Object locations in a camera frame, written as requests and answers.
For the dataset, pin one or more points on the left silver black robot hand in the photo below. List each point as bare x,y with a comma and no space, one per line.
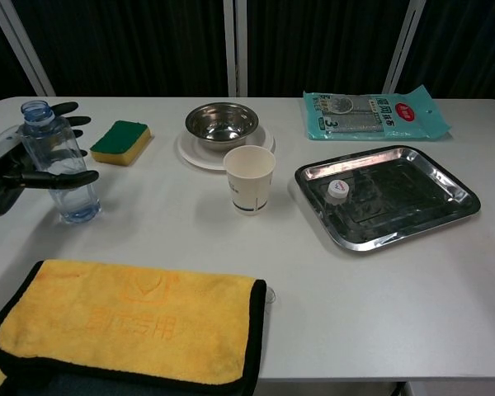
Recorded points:
0,181

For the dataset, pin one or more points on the clear plastic water bottle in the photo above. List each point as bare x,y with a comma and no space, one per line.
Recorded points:
76,206

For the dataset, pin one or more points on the white paper cup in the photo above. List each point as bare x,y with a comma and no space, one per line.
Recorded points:
249,185

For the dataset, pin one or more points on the white bottle cap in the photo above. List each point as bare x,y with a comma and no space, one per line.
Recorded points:
337,191

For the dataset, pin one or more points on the green yellow sponge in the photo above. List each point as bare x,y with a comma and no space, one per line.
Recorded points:
119,138

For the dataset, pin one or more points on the black pleated curtain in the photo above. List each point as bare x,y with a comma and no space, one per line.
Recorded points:
140,41
313,41
0,49
470,41

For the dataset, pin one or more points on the yellow black-edged microfiber towel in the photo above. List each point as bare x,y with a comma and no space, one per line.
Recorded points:
128,321

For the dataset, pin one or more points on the white round plate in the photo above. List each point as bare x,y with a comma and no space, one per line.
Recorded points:
194,156

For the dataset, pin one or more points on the stainless steel bowl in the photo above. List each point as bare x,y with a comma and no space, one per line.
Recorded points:
220,123

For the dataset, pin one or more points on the stainless steel tray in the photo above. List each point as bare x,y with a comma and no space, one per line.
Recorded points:
396,202

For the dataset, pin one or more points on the teal packaged dishcloth bag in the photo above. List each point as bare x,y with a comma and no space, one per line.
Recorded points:
416,123

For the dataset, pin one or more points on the white partition post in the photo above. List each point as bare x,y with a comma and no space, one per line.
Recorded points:
24,45
236,41
404,45

